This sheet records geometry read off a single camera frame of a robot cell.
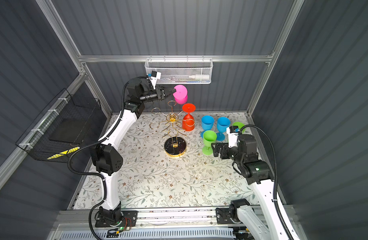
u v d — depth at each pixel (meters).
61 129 0.75
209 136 0.91
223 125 0.92
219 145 0.63
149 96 0.70
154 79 0.72
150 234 0.77
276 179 0.45
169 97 0.74
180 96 0.75
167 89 0.74
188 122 0.87
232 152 0.61
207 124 0.94
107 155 0.53
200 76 0.87
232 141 0.62
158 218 0.75
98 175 0.56
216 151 0.64
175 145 0.99
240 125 1.08
